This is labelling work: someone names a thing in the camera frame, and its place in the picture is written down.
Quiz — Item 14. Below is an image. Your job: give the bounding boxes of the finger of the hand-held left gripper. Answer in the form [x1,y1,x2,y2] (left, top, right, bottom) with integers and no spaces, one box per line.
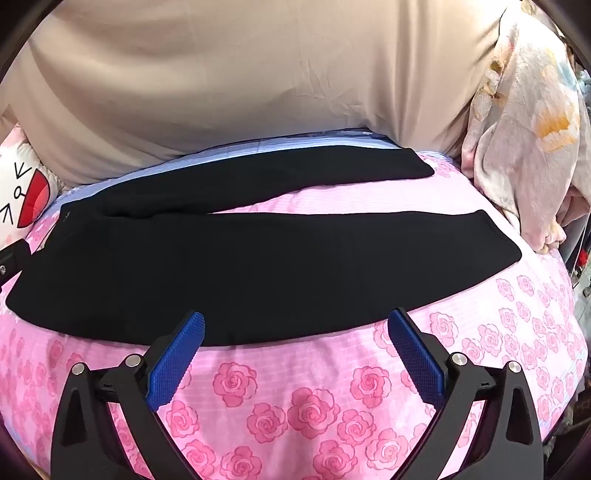
[0,239,32,291]

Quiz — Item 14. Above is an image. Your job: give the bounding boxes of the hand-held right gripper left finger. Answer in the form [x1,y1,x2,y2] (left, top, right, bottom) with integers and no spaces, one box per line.
[50,311,206,480]

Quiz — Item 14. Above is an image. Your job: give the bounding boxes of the black pants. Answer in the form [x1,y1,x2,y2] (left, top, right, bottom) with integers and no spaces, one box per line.
[8,147,523,347]

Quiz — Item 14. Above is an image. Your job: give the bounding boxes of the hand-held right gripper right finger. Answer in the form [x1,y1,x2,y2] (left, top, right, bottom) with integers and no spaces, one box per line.
[387,308,542,480]

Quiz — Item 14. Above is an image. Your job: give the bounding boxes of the pink rose bedsheet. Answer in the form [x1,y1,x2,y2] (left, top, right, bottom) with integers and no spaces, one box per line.
[0,129,587,480]

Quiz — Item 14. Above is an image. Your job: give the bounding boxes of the pale floral blanket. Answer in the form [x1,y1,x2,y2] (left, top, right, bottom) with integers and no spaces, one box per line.
[462,4,591,252]

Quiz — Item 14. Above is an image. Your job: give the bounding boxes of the white cat face pillow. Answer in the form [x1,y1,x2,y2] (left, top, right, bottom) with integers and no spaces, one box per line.
[0,127,65,243]

